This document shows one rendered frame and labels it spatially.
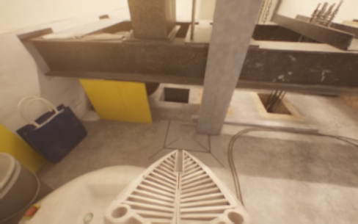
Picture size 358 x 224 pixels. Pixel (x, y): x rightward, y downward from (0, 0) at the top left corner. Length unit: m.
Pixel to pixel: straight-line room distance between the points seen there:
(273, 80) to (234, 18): 0.53
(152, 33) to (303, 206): 1.29
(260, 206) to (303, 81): 0.81
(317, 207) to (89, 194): 1.14
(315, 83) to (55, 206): 1.44
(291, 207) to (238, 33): 0.96
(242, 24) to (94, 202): 0.93
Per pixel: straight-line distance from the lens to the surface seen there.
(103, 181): 0.62
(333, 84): 1.31
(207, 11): 3.93
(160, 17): 0.88
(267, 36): 1.83
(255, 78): 1.05
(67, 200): 0.64
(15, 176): 0.91
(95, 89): 1.21
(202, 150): 1.02
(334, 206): 1.25
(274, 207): 1.04
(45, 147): 1.18
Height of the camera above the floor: 0.88
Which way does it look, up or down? 42 degrees down
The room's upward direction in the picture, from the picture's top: straight up
